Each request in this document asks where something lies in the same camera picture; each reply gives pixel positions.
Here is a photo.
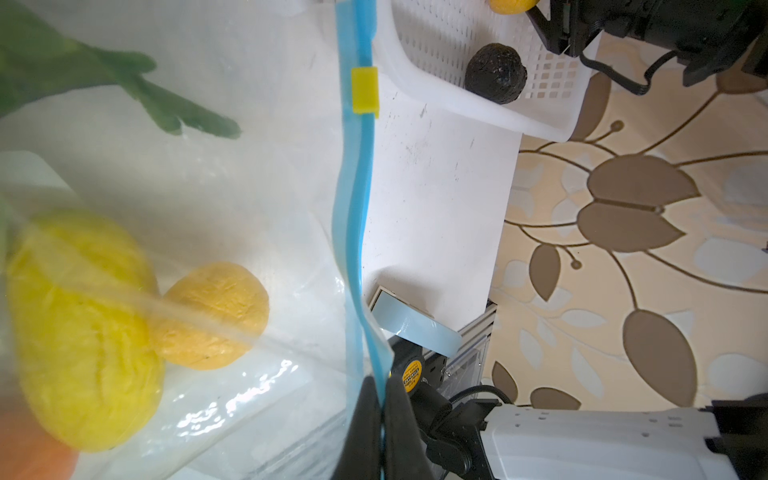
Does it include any small yellow lemon toy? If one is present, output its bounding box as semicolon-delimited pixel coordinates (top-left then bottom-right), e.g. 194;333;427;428
149;262;270;371

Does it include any white radish with green leaves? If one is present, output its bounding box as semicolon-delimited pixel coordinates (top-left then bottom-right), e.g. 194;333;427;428
0;0;243;265

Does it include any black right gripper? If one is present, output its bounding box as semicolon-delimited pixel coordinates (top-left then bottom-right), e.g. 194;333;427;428
526;0;767;87

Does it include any dark eggplant toy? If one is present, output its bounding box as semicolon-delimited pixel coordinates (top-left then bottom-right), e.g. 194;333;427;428
464;43;527;105

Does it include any orange toy fruit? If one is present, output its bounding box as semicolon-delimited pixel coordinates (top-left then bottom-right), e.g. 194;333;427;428
1;410;79;480

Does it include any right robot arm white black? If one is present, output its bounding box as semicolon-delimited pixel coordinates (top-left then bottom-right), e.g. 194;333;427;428
428;1;767;479

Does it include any white plastic perforated basket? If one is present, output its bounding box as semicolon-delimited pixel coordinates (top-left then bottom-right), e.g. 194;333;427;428
374;1;591;142

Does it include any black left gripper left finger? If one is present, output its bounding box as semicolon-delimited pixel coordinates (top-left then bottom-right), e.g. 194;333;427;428
331;376;382;480

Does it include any aluminium frame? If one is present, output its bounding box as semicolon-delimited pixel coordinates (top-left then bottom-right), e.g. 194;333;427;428
438;300;497;398

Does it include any light blue case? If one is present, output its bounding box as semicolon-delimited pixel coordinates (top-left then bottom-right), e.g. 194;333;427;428
370;286;462;357

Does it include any yellow black tape measure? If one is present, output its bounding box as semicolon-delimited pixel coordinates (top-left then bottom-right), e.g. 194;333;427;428
389;336;448;396

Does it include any yellow corn toy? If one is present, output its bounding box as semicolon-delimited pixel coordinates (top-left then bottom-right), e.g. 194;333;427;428
6;210;164;453

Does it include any clear zip bag blue zipper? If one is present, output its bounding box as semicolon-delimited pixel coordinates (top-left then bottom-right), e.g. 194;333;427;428
1;1;370;479

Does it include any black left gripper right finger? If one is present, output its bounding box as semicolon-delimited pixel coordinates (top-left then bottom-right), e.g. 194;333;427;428
383;376;434;480

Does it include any yellow orange with green stem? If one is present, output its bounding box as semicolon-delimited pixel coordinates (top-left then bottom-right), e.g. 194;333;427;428
489;0;539;15

